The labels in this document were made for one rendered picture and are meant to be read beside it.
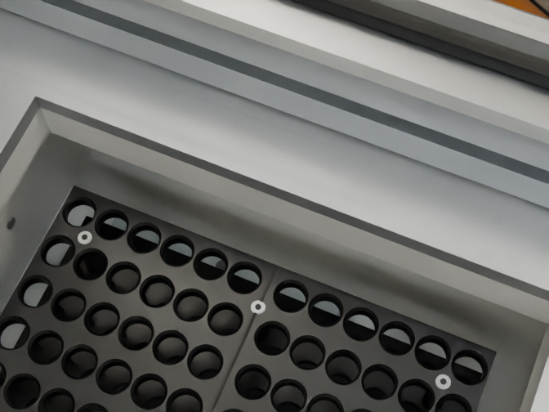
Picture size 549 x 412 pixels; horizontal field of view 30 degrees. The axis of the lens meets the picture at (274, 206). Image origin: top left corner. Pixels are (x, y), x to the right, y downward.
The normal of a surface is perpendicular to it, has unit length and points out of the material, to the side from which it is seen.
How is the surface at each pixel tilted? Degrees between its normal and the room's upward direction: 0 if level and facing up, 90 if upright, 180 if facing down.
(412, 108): 90
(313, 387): 0
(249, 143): 0
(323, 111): 90
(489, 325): 0
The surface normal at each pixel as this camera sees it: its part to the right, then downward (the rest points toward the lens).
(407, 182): 0.00, -0.43
